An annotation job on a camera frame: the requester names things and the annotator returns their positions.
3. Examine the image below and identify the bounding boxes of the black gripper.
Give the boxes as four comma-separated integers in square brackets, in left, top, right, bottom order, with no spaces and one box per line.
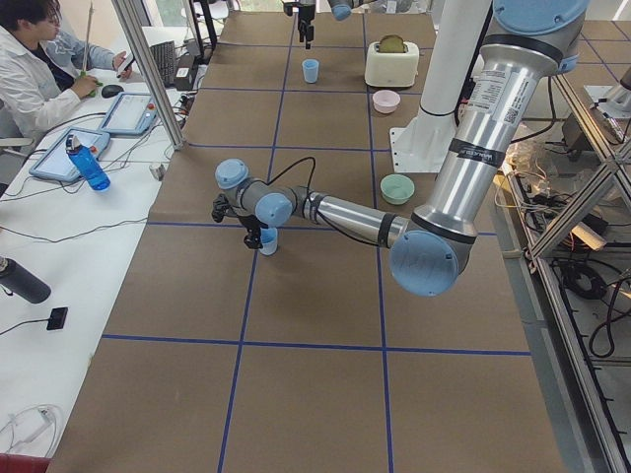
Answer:
[298,3,316,49]
[238,215,262,249]

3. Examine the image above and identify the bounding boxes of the blue cup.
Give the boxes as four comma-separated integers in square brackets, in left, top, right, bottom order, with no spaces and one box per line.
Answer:
[258,228,279,256]
[302,59,319,84]

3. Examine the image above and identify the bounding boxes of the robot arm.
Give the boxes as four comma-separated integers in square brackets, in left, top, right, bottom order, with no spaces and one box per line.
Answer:
[212,1,589,297]
[283,0,368,49]

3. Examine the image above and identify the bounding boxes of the cream toaster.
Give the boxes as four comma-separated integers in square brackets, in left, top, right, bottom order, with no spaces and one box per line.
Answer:
[364,41,420,88]

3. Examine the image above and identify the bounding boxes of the toast slice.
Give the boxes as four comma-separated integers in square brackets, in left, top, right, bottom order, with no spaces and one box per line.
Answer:
[379,34,406,54]

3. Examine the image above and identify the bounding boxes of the pink bowl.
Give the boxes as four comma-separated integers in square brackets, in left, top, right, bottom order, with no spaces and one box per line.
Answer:
[372,90,400,114]

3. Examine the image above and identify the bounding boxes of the black keyboard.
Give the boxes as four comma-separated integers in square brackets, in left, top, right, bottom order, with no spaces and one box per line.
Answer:
[150,40,176,88]

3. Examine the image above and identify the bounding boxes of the green bowl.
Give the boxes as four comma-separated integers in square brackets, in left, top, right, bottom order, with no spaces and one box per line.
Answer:
[380,173,415,205]

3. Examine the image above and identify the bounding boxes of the blue water bottle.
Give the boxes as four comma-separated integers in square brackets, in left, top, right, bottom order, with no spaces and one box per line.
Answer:
[65,134,110,191]

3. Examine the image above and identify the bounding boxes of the teach pendant far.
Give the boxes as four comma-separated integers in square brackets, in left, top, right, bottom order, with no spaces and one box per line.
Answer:
[99,93,157,136]

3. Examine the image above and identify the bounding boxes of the teach pendant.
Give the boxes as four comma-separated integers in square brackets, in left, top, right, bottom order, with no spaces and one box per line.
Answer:
[29,127,110,183]
[99,93,157,136]

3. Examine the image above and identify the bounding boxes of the black computer mouse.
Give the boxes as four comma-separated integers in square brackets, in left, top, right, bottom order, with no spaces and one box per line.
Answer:
[101,84,124,99]

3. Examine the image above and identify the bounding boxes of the small black box device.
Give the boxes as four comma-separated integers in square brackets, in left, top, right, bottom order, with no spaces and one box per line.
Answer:
[46,306,68,331]

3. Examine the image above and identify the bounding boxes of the teach pendant near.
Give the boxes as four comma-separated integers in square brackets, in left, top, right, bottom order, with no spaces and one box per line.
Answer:
[29,127,110,183]

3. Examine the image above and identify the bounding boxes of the black thermos bottle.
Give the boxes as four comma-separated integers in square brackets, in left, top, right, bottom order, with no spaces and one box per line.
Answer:
[1,257,51,304]

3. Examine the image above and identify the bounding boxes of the person in white coat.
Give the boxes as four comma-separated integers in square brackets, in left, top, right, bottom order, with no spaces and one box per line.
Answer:
[1,1,126,140]

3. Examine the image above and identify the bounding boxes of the clear safety glasses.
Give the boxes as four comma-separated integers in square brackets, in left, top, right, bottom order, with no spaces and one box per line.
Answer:
[1,404,64,458]

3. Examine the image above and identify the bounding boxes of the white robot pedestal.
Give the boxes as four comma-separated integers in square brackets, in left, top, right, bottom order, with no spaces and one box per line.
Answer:
[390,0,492,173]

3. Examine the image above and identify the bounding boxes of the aluminium frame post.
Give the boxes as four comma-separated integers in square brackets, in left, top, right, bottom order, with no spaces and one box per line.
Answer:
[111,0,184,151]

